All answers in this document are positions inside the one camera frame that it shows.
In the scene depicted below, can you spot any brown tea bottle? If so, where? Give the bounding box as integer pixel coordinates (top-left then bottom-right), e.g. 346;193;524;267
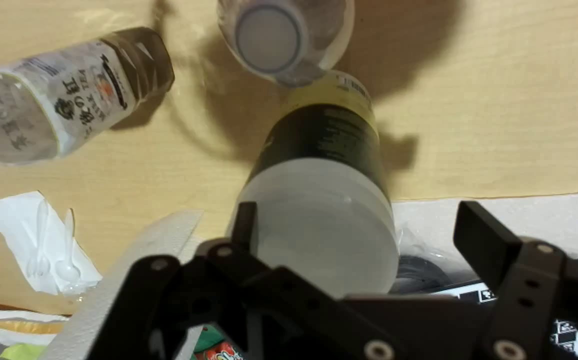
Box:
0;27;175;177

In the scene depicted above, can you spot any red snack package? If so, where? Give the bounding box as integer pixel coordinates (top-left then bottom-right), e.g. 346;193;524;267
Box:
189;325;246;360

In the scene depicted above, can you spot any beige paper packet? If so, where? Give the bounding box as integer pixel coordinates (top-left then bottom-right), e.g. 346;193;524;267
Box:
0;300;73;348

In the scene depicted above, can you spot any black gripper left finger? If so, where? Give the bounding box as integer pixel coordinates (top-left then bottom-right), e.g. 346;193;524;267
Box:
86;201;395;360

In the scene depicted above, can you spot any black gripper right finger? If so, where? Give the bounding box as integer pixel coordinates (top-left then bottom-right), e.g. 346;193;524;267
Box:
452;198;578;360

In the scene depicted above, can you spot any small red-labelled jar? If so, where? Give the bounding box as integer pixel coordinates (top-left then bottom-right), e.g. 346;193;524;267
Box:
216;0;355;88

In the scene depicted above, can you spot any yellow green package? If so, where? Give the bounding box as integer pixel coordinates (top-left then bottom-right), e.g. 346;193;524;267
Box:
0;341;49;360

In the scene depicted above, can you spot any plastic wrapped spoon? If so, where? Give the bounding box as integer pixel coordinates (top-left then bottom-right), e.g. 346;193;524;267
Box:
0;191;104;299

